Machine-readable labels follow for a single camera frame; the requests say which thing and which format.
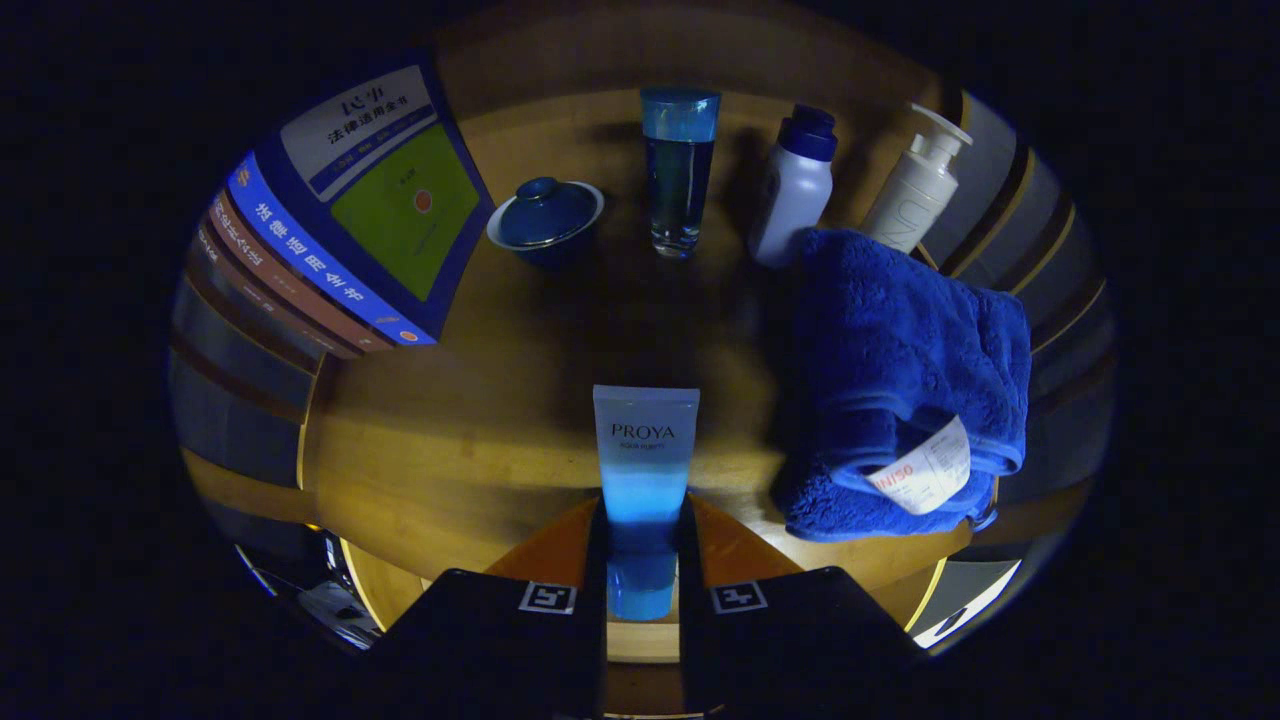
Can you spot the blue folded towel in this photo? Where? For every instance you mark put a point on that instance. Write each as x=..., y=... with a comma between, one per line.
x=900, y=350

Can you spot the blue book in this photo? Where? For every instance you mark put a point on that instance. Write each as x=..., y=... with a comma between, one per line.
x=380, y=200

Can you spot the reddish brown book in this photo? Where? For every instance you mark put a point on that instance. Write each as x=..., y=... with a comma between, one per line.
x=280, y=290

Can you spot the blue lidded tea cup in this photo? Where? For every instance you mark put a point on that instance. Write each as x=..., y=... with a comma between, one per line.
x=545, y=220

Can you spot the white pump bottle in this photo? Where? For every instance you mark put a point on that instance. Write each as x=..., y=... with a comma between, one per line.
x=915, y=190

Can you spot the wooden cabinet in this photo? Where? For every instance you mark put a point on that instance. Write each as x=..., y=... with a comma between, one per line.
x=600, y=50

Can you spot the blue cosmetic tube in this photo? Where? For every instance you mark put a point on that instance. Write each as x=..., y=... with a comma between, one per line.
x=645, y=460

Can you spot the dark brown book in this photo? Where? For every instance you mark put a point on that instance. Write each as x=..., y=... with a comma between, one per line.
x=250, y=300

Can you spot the clear blue bottle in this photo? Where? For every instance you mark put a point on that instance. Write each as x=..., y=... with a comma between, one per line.
x=680, y=170

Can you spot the white bottle blue cap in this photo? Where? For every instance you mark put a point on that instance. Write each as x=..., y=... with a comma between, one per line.
x=795, y=190

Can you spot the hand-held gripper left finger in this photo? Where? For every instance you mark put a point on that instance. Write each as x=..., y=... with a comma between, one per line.
x=597, y=660

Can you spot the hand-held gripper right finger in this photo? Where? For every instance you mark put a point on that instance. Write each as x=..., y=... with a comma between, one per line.
x=690, y=660

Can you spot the wooden countertop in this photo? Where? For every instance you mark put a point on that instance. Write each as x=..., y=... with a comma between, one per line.
x=480, y=430

